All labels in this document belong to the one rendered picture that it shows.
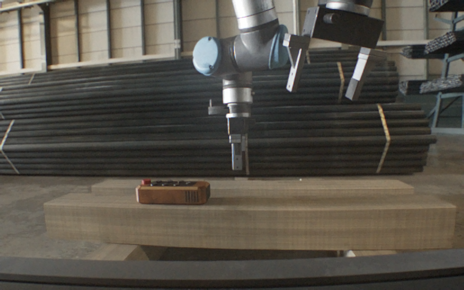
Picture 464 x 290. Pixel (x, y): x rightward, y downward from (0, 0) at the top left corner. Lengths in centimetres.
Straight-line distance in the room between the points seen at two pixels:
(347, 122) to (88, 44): 1117
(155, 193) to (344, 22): 53
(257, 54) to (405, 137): 138
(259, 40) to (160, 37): 984
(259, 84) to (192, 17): 862
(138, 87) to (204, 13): 834
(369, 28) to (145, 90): 163
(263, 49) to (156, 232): 49
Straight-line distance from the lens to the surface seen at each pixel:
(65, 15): 1307
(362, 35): 50
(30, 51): 1393
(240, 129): 67
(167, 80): 190
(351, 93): 55
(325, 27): 47
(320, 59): 231
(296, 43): 46
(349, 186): 77
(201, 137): 162
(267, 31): 55
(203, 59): 61
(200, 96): 178
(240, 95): 70
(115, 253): 65
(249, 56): 57
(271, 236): 58
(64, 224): 76
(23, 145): 243
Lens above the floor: 39
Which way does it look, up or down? 5 degrees down
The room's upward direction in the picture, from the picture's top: 2 degrees counter-clockwise
